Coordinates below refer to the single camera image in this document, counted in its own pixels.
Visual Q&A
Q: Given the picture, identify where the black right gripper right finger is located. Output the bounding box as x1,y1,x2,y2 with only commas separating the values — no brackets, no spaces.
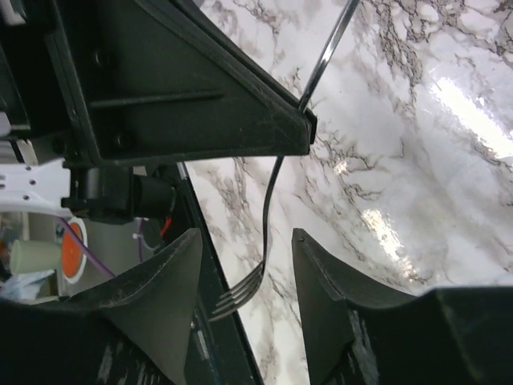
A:
292,229,425,384

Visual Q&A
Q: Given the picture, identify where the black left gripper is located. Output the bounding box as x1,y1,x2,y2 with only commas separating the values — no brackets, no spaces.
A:
1,1,317,223

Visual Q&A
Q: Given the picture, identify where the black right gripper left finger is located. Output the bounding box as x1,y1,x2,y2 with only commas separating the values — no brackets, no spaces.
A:
70,229,202,384

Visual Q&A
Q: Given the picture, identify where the silver fork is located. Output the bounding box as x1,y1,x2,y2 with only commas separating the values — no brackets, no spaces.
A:
208,0,360,322

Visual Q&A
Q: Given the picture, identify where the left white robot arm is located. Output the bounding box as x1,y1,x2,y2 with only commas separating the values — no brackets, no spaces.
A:
1,1,317,224

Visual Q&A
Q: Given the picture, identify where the black mounting base bar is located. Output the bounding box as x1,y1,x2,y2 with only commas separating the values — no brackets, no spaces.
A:
177,163,263,384

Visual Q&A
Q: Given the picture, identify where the orange white round object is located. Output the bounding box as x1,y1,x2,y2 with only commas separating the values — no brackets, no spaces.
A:
61,217,88,285

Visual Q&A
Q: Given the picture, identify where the pale green cup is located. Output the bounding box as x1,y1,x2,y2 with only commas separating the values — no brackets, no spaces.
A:
10,240,61,274

